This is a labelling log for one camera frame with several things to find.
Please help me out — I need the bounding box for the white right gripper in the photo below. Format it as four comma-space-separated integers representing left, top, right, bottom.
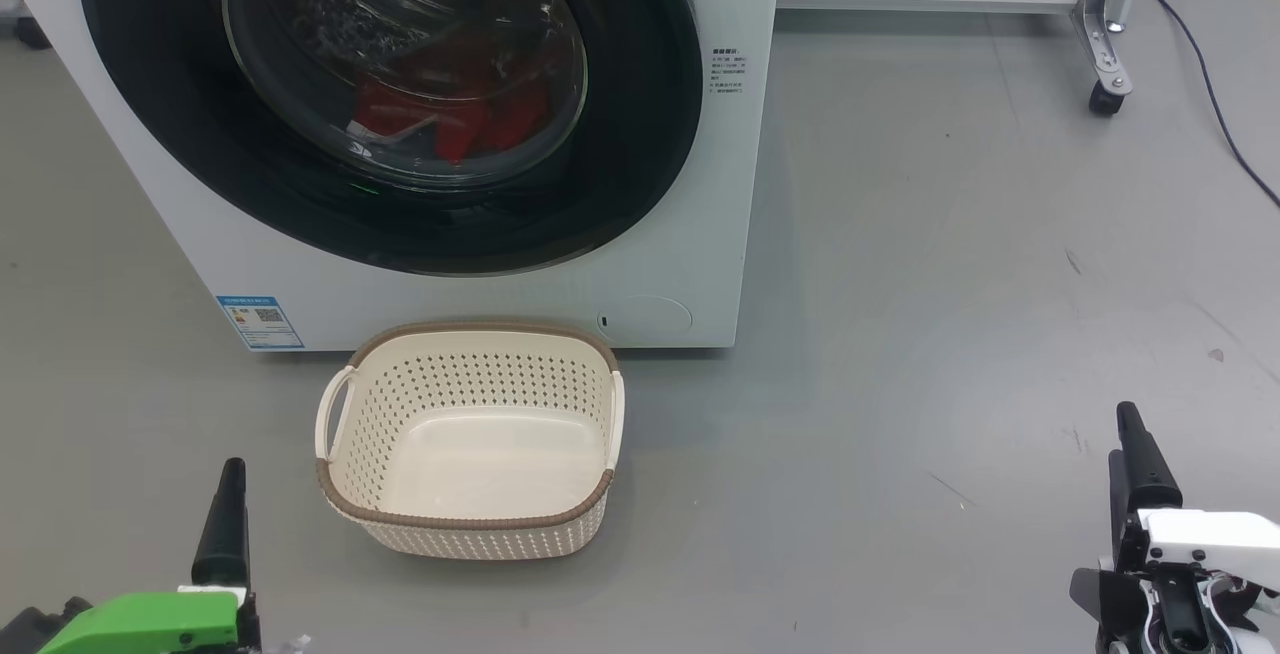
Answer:
1070, 402, 1280, 654

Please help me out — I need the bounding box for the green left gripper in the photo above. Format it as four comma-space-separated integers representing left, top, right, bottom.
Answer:
38, 458, 263, 654

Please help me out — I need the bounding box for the red and white garment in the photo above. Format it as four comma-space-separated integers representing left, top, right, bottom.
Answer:
350, 34, 551, 165

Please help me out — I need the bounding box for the cream perforated laundry basket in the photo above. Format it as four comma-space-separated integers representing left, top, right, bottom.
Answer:
315, 322, 626, 561

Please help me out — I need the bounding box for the white front-load washing machine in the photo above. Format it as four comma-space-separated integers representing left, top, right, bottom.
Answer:
0, 0, 784, 353

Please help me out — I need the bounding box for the blue energy label sticker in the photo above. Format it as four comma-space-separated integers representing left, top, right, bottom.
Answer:
216, 296, 305, 352

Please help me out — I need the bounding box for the black floor cable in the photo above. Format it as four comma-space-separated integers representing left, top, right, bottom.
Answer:
1140, 0, 1280, 207

